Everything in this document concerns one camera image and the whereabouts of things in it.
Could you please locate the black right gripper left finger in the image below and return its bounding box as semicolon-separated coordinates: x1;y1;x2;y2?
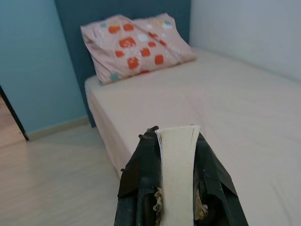
114;126;163;226

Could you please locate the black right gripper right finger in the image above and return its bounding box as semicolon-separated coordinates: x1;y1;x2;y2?
192;131;249;226

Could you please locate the white book with blue lettering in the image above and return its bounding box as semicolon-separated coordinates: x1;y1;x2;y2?
154;124;202;226

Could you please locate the pink patterned pillow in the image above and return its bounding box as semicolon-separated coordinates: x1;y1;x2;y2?
79;13;198;86

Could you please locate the cream sheeted mattress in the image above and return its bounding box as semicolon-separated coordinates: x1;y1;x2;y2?
84;46;301;226

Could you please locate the black door frame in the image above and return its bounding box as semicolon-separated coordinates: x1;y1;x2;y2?
0;84;30;142

